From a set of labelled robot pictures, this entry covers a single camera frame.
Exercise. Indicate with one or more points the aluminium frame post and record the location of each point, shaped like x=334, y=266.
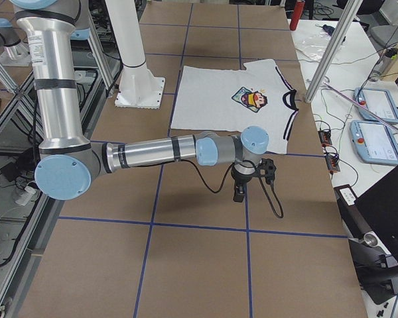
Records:
x=341, y=29

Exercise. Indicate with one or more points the blue teach pendant far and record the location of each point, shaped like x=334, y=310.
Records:
x=378, y=102

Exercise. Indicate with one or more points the orange grey usb hub near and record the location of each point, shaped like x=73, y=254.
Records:
x=332, y=162

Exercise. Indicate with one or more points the red bottle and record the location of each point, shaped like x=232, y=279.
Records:
x=296, y=15

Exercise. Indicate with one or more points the clear plastic bag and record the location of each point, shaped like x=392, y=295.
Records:
x=313, y=47

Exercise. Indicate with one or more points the grey cartoon print t-shirt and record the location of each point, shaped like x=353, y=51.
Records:
x=232, y=100

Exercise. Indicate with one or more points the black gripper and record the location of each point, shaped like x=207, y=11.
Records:
x=240, y=182

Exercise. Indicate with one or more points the black laptop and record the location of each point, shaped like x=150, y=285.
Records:
x=375, y=210

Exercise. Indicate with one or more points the orange grey usb hub far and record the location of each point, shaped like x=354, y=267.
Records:
x=325, y=137

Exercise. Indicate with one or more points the orange grey usb hub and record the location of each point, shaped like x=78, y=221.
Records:
x=332, y=162
x=325, y=137

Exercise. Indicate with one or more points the blue teach pendant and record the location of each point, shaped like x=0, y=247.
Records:
x=374, y=143
x=378, y=102

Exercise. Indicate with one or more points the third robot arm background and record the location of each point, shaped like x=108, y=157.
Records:
x=15, y=51

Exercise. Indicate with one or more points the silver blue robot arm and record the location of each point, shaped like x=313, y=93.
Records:
x=69, y=161

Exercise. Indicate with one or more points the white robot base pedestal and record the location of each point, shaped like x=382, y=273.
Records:
x=138, y=87

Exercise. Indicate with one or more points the blue teach pendant near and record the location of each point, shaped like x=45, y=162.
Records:
x=374, y=143

